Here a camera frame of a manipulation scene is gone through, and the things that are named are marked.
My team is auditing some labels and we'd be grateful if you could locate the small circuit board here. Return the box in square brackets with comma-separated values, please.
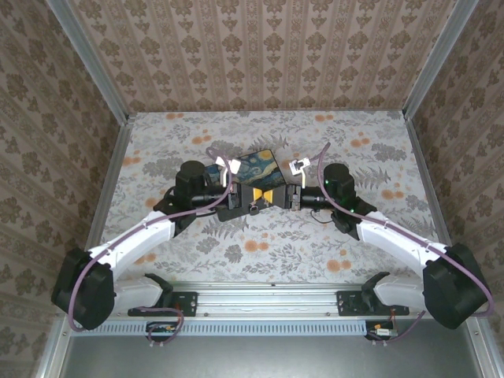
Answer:
[366, 321, 399, 342]
[146, 321, 181, 343]

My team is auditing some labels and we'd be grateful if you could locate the white slotted cable duct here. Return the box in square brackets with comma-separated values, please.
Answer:
[92, 319, 369, 337]

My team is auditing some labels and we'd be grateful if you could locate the aluminium table side rail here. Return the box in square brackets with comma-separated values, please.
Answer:
[405, 113, 454, 248]
[84, 117, 137, 251]

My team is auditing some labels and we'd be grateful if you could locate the grey metal sheet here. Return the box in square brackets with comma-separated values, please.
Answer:
[58, 318, 489, 378]

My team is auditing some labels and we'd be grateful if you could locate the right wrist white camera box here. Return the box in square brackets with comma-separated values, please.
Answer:
[288, 158, 312, 188]

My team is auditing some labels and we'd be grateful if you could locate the black box with painting lid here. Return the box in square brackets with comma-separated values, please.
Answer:
[204, 148, 289, 222]

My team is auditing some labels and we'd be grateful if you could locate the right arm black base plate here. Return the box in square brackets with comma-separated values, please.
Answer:
[336, 290, 410, 317]

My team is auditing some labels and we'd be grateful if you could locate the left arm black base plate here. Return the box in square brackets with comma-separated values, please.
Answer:
[128, 290, 198, 317]

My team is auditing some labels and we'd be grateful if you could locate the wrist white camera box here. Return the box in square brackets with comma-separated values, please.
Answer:
[288, 158, 312, 188]
[215, 156, 242, 188]

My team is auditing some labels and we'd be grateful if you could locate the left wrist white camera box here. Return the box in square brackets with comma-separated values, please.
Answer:
[215, 156, 242, 188]

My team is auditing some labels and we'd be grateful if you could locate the aluminium frame post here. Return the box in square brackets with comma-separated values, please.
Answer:
[45, 0, 132, 124]
[402, 0, 480, 120]

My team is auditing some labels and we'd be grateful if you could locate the aluminium mounting rail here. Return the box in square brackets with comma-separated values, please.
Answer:
[112, 281, 430, 316]

